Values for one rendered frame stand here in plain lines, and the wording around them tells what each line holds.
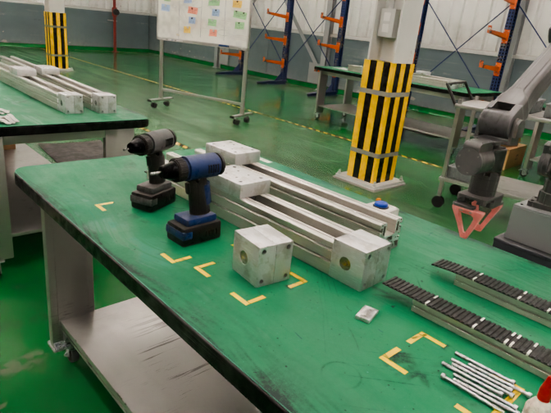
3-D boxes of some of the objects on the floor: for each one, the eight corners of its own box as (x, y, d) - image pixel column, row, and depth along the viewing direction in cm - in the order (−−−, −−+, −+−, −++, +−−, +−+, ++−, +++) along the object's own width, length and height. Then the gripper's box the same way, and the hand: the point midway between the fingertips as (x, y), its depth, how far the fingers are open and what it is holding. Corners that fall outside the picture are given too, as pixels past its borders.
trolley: (561, 221, 410) (601, 100, 375) (552, 240, 367) (595, 105, 332) (439, 189, 464) (465, 80, 429) (419, 202, 421) (444, 82, 386)
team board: (146, 107, 708) (147, -43, 640) (168, 104, 750) (171, -37, 682) (234, 126, 646) (246, -38, 579) (253, 121, 689) (266, -32, 621)
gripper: (492, 176, 100) (473, 246, 105) (513, 169, 109) (495, 233, 114) (460, 168, 104) (443, 234, 110) (483, 161, 113) (467, 224, 118)
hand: (471, 230), depth 112 cm, fingers open, 8 cm apart
